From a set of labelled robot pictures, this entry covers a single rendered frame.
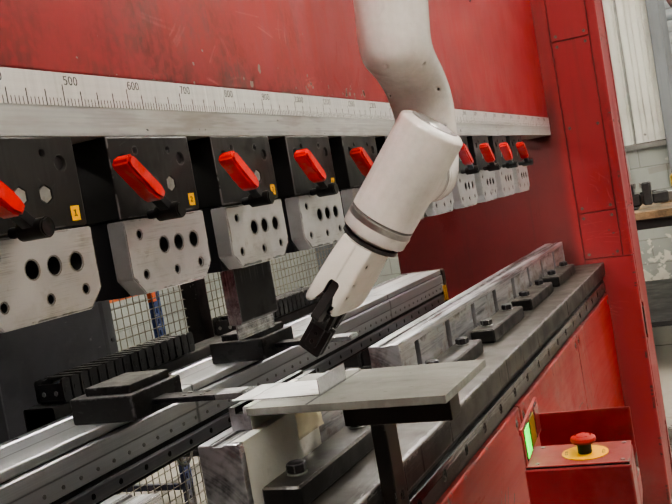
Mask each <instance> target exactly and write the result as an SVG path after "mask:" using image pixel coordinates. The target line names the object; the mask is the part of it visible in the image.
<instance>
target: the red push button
mask: <svg viewBox="0 0 672 504"><path fill-rule="evenodd" d="M595 440H596V436H595V435H594V434H592V433H589V432H581V433H576V434H574V435H573V436H571V438H570V441H571V443H572V444H574V445H577V449H578V453H579V454H590V453H592V446H591V444H592V443H594V442H595Z"/></svg>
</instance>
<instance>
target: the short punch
mask: <svg viewBox="0 0 672 504"><path fill-rule="evenodd" d="M220 276H221V282H222V287H223V293H224V299H225V304H226V310H227V315H228V321H229V325H231V326H236V332H237V338H238V341H240V340H242V339H245V338H247V337H249V336H252V335H254V334H257V333H259V332H261V331H264V330H266V329H269V328H271V327H273V326H275V322H274V316H273V313H274V312H276V311H277V310H278V306H277V300H276V295H275V289H274V283H273V278H272V272H271V266H270V261H266V262H263V263H259V264H255V265H252V266H248V267H244V268H239V269H232V270H226V271H223V272H220Z"/></svg>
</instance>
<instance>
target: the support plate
mask: <svg viewBox="0 0 672 504"><path fill-rule="evenodd" d="M485 367H486V363H485V359H481V360H469V361H457V362H445V363H433V364H421V365H409V366H397V367H385V368H374V369H362V370H361V371H359V372H358V373H356V374H355V375H353V376H351V377H350V378H348V379H347V380H345V381H343V382H342V383H340V384H339V385H337V386H336V387H334V388H332V389H331V390H329V391H328V392H326V393H324V394H323V395H321V396H320V397H318V398H317V399H315V400H313V401H312V402H310V403H309V404H307V405H304V404H306V403H308V402H309V401H311V400H312V399H314V398H316V397H317V396H308V397H294V398H281V399H267V400H261V401H259V402H257V403H256V404H254V405H252V406H250V407H248V408H247V409H246V412H247V416H259V415H275V414H290V413H306V412H322V411H337V410H353V409H369V408H384V407H400V406H416V405H431V404H446V403H447V402H448V401H449V400H451V399H452V398H453V397H454V396H455V395H456V394H457V393H458V392H459V391H460V390H461V389H462V388H463V387H464V386H465V385H467V384H468V383H469V382H470V381H471V380H472V379H473V378H474V377H475V376H476V375H477V374H478V373H479V372H480V371H481V370H482V369H484V368H485ZM323 374H325V373H314V374H307V375H305V376H303V377H302V378H300V379H298V380H296V381H295V382H297V381H309V380H316V378H318V377H320V376H321V375H323Z"/></svg>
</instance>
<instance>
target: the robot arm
mask: <svg viewBox="0 0 672 504"><path fill-rule="evenodd" d="M353 3H354V12H355V22H356V32H357V40H358V47H359V52H360V56H361V59H362V62H363V64H364V65H365V67H366V68H367V70H368V71H369V72H370V73H371V74H372V75H373V76H374V77H375V78H376V80H377V81H378V82H379V84H380V85H381V87H382V89H383V90H384V92H385V94H386V96H387V98H388V101H389V103H390V106H391V109H392V112H393V115H394V119H395V124H394V126H393V128H392V129H391V131H390V133H389V135H388V137H387V139H386V141H385V142H384V144H383V146H382V148H381V150H380V152H379V154H378V156H377V157H376V159H375V161H374V163H373V165H372V167H371V169H370V171H369V172H368V174H367V176H366V178H365V180H364V182H363V184H362V186H361V187H360V189H359V191H358V193H357V195H356V197H355V199H354V201H353V202H352V204H351V206H350V208H349V210H348V212H347V214H346V216H345V218H344V220H345V222H346V223H345V225H344V227H343V229H344V231H345V234H344V235H343V236H342V237H341V239H340V240H339V241H338V243H337V244H336V245H335V247H334V248H333V250H332V251H331V253H330V254H329V256H328V258H327V259H326V261H325V262H324V264H323V266H322V267H321V269H320V271H319V272H318V274H317V276H316V277H315V279H314V281H313V282H312V284H311V286H310V288H309V289H308V291H307V293H306V299H307V300H313V299H316V298H319V297H321V296H322V298H321V300H320V301H319V303H318V304H317V306H316V307H315V309H314V311H313V312H312V314H311V317H312V319H311V321H310V323H309V325H308V327H307V329H306V330H305V332H304V334H303V336H302V338H301V340H300V342H299V345H300V346H301V347H302V348H304V349H305V350H307V351H308V352H309V353H311V354H312V355H313V356H315V357H318V356H320V355H322V354H323V353H324V351H325V350H326V348H327V346H328V344H329V342H330V341H331V339H332V337H333V335H334V333H335V332H336V331H335V330H334V329H337V328H338V326H339V325H340V323H341V321H342V320H343V318H344V317H345V315H346V313H347V312H349V311H351V310H353V309H355V308H357V307H359V306H360V305H361V304H362V303H363V302H364V301H365V299H366V298H367V296H368V294H369V293H370V291H371V289H372V287H373V286H374V284H375V282H376V280H377V278H378V276H379V274H380V273H381V271H382V269H383V267H384V265H385V263H386V261H387V258H388V257H396V255H397V253H398V252H401V251H403V250H404V249H405V247H406V245H407V244H408V243H409V241H410V238H411V236H412V234H413V232H414V231H415V229H416V227H417V225H418V224H419V222H420V220H421V218H422V217H423V215H424V213H425V211H426V210H427V208H428V206H429V205H430V203H432V202H436V201H439V200H442V199H443V198H445V197H446V196H448V195H449V194H450V193H451V192H452V190H453V188H454V187H455V184H456V181H457V178H458V171H459V151H460V150H461V148H462V146H463V142H462V140H461V138H460V137H459V136H458V135H457V125H456V116H455V109H454V103H453V98H452V94H451V90H450V86H449V83H448V80H447V78H446V75H445V72H444V70H443V68H442V65H441V63H440V61H439V59H438V57H437V55H436V53H435V51H434V48H433V44H432V40H431V33H430V20H429V6H428V0H353ZM332 328H334V329H332Z"/></svg>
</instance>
